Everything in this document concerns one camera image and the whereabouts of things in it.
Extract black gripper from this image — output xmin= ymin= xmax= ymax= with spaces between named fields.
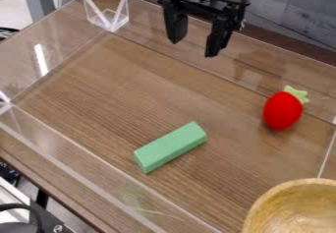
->
xmin=157 ymin=0 xmax=250 ymax=57

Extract green rectangular block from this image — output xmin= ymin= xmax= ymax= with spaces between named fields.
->
xmin=133 ymin=122 xmax=208 ymax=174

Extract black cable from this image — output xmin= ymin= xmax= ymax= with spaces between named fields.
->
xmin=0 ymin=203 xmax=44 ymax=233

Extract wooden bowl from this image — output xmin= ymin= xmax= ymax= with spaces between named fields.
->
xmin=241 ymin=178 xmax=336 ymax=233

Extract red toy strawberry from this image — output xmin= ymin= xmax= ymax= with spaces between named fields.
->
xmin=262 ymin=86 xmax=309 ymax=131

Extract black metal bracket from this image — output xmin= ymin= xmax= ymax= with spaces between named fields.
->
xmin=30 ymin=202 xmax=74 ymax=233

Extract clear acrylic tray enclosure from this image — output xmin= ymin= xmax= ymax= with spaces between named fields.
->
xmin=0 ymin=0 xmax=336 ymax=233

